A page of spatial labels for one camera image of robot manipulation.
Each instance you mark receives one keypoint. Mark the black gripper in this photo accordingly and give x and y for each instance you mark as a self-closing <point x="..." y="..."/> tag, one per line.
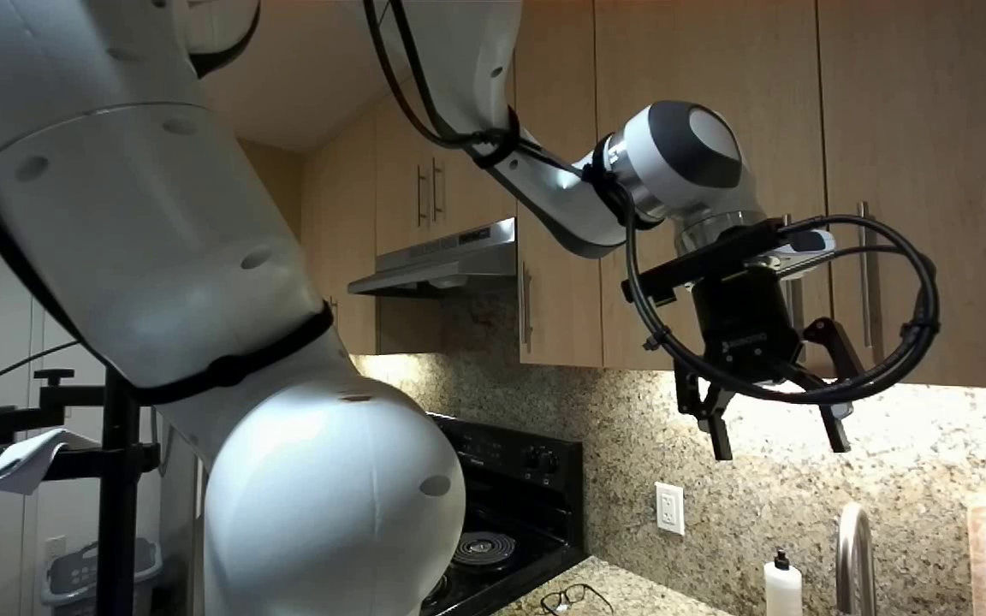
<point x="744" y="324"/>

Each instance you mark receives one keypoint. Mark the metal bar door handle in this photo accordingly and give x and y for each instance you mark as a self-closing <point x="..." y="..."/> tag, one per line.
<point x="872" y="293"/>

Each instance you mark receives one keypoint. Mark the wooden cabinet door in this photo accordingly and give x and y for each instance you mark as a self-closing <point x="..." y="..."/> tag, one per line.
<point x="907" y="142"/>
<point x="747" y="59"/>

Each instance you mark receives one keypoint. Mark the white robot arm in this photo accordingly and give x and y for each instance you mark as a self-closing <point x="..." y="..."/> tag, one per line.
<point x="143" y="228"/>

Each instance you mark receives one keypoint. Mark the white soap dispenser bottle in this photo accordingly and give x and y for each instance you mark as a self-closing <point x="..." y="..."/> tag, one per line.
<point x="782" y="586"/>

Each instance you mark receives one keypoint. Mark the chrome kitchen faucet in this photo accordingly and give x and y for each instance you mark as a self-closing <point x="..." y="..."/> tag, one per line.
<point x="854" y="561"/>

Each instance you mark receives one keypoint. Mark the black stove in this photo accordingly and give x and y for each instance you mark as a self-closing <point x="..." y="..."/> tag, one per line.
<point x="526" y="517"/>

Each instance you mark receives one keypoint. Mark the stainless range hood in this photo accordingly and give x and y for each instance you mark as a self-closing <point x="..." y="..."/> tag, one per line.
<point x="446" y="265"/>

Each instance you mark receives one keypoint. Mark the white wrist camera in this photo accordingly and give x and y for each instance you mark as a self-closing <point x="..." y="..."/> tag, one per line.
<point x="804" y="252"/>

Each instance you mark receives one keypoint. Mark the white wall outlet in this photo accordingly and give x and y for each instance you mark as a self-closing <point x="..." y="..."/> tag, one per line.
<point x="671" y="507"/>

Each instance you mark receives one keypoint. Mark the black camera stand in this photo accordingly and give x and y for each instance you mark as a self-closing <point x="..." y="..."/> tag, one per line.
<point x="115" y="462"/>

